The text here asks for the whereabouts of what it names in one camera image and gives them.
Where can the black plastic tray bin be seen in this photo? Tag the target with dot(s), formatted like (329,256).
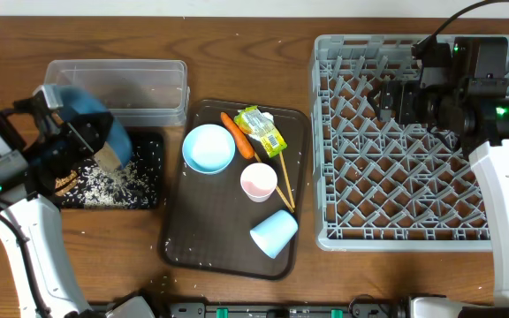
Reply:
(144,176)

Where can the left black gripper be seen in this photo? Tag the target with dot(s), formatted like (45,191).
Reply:
(76,130)

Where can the brown serving tray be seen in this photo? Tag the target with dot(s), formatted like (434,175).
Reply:
(208,217)

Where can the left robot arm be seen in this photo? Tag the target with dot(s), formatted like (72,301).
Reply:
(31,231)

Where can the brown food scrap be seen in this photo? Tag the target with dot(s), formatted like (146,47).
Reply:
(65,185)

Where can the pink cup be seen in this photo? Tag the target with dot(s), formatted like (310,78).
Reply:
(258,181)

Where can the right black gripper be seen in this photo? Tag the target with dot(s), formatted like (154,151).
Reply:
(407,91)

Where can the light blue cup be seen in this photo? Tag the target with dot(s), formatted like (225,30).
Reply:
(274,233)

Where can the white rice pile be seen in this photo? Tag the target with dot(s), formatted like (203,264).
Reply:
(104,185)

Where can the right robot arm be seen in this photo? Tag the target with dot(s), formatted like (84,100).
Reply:
(462,89)

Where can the clear plastic storage bin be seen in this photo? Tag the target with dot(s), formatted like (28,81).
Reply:
(138,92)

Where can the green yellow snack wrapper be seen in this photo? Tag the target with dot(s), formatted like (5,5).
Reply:
(260,127)

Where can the dark blue plate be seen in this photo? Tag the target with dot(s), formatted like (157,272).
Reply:
(90,118)

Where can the orange carrot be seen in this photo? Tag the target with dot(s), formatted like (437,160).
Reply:
(242,144)

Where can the light blue bowl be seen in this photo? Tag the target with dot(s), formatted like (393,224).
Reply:
(208,149)

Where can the grey dishwasher rack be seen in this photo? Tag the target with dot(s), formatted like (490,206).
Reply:
(382,186)

